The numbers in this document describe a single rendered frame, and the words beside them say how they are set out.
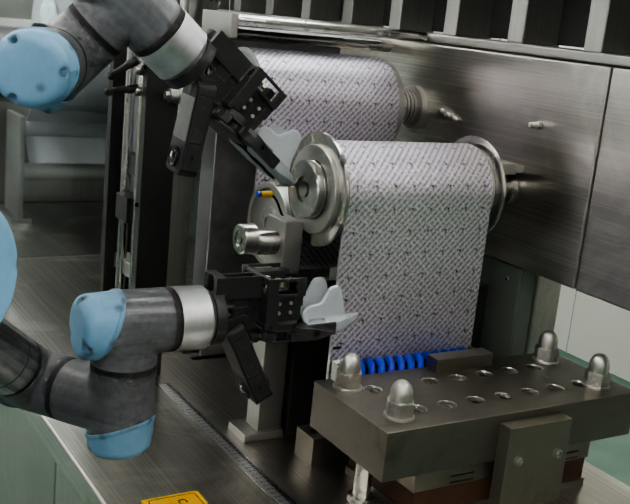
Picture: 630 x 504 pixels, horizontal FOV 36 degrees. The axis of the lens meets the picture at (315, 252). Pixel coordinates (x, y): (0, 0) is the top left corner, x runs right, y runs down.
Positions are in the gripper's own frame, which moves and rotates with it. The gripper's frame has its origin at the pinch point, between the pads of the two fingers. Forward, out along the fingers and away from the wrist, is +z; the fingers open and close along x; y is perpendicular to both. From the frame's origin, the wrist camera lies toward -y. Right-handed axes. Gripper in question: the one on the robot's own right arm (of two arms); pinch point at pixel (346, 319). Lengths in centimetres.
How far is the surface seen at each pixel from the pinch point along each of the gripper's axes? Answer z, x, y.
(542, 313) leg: 48, 13, -7
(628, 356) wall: 263, 167, -93
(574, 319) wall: 263, 200, -87
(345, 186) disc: -2.8, -0.7, 17.7
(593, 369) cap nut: 28.2, -16.7, -3.6
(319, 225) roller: -3.5, 3.2, 11.8
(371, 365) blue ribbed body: 2.4, -3.4, -5.2
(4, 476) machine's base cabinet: -29, 55, -44
